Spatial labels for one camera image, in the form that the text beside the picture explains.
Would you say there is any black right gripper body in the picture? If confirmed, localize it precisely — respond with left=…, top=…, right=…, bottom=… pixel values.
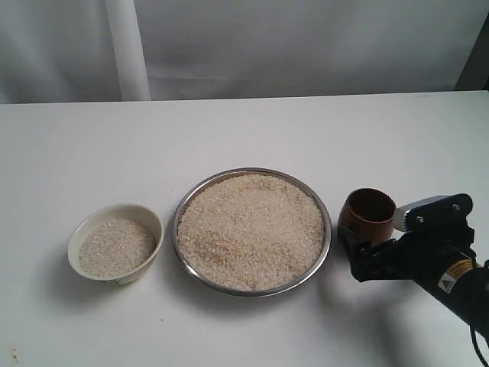
left=358, top=220, right=474, bottom=282

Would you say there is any small cream ceramic bowl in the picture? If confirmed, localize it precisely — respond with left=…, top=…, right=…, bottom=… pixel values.
left=67, top=203, right=164, bottom=285

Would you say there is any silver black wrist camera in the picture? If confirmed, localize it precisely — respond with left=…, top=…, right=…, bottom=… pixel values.
left=393, top=193, right=473, bottom=233

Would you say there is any white backdrop curtain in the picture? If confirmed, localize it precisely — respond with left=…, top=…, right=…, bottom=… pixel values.
left=1, top=1, right=488, bottom=103

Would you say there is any steel tray of rice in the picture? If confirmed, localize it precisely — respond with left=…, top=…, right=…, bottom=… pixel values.
left=171, top=167, right=332, bottom=297

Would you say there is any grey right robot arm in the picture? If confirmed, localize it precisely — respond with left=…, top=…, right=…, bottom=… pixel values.
left=338, top=222, right=488, bottom=338

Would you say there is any brown wooden cup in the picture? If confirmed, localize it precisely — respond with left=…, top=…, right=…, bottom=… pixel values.
left=338, top=188, right=397, bottom=245

